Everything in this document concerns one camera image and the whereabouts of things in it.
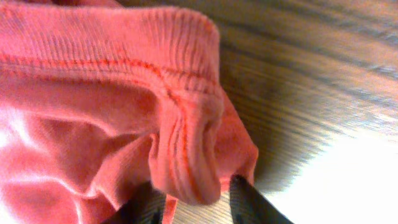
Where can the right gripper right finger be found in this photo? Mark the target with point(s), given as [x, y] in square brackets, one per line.
[248, 206]

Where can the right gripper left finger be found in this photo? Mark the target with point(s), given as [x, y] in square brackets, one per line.
[146, 206]

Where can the orange printed t-shirt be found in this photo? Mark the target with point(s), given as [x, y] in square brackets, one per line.
[97, 99]

